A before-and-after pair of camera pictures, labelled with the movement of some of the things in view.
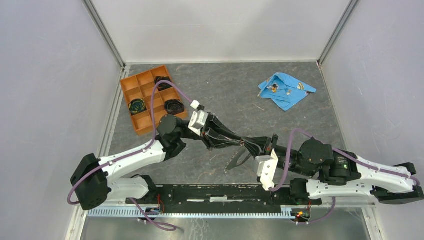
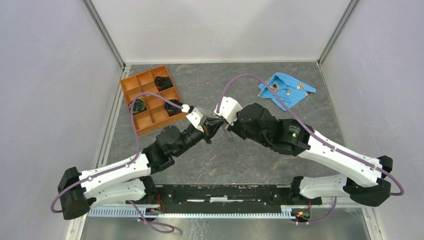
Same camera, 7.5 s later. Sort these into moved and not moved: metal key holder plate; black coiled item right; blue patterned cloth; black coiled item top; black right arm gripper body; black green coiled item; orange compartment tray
Moved: metal key holder plate; black right arm gripper body
Not moved: black coiled item top; black coiled item right; orange compartment tray; blue patterned cloth; black green coiled item
